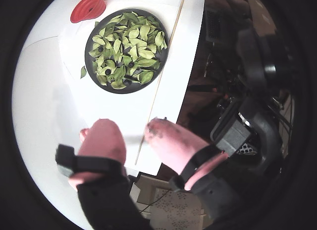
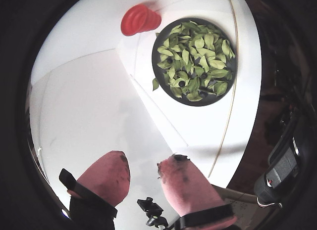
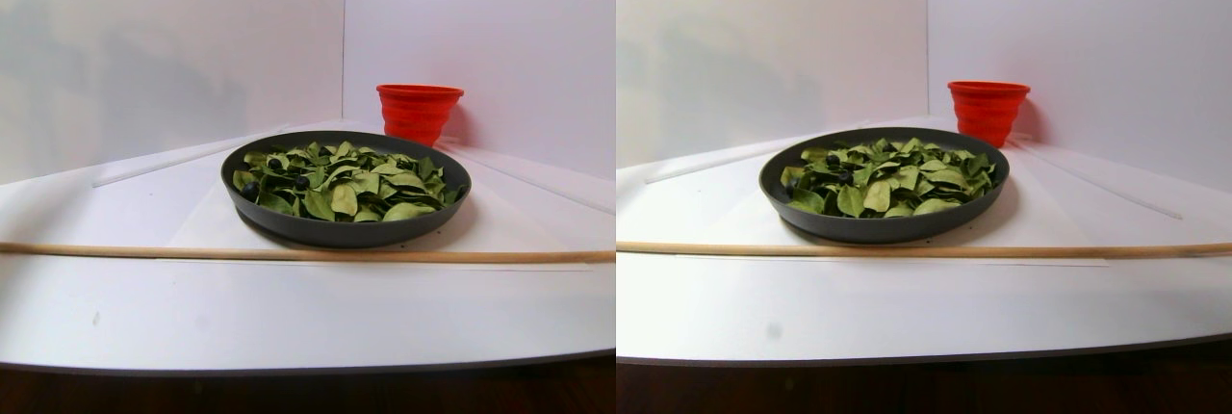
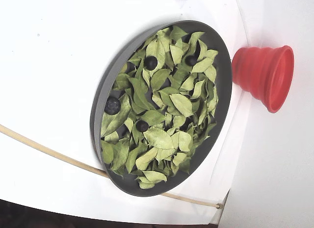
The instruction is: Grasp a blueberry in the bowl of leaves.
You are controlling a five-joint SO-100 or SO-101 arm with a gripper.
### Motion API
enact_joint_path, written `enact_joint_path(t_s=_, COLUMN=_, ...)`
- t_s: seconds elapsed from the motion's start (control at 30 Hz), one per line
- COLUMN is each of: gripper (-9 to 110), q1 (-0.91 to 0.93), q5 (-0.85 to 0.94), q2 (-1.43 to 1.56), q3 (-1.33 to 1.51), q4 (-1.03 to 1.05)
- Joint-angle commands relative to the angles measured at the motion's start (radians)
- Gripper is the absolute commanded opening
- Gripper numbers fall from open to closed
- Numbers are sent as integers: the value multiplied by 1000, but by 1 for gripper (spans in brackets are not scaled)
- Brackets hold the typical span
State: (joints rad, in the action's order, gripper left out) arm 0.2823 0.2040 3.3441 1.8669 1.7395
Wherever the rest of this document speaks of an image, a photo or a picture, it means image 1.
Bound pink padded gripper finger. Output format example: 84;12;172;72
145;117;241;221
55;118;154;230

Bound black round bowl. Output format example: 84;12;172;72
84;8;169;94

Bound heap of green leaves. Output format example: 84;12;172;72
88;11;168;90

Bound white board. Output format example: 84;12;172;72
58;0;206;177

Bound thin wooden stick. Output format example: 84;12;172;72
134;0;187;166

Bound grey black plastic device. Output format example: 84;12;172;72
210;96;284;178

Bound black ventilated panel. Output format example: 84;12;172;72
205;8;223;44

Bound red collapsible funnel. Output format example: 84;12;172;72
70;0;106;24

